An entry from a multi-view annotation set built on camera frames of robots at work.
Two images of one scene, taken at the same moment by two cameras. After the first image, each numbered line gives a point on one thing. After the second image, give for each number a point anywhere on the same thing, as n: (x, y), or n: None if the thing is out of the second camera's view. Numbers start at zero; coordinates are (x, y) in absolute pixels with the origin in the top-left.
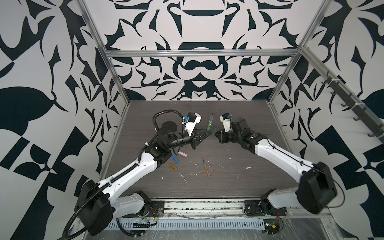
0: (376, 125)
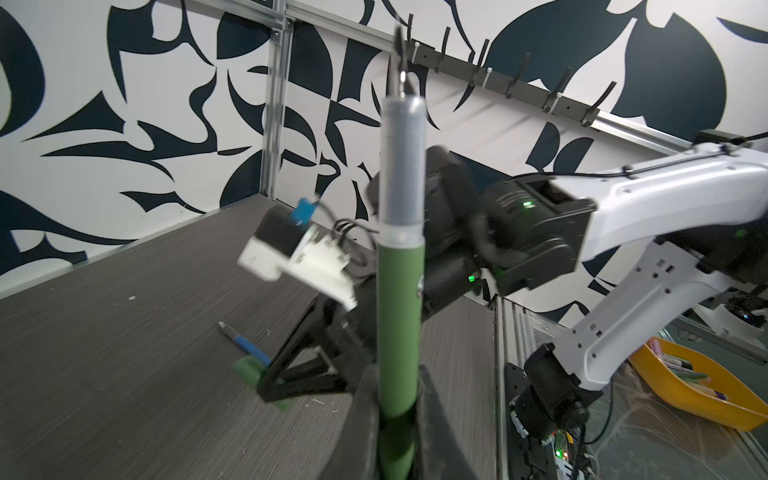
0: (498, 84)
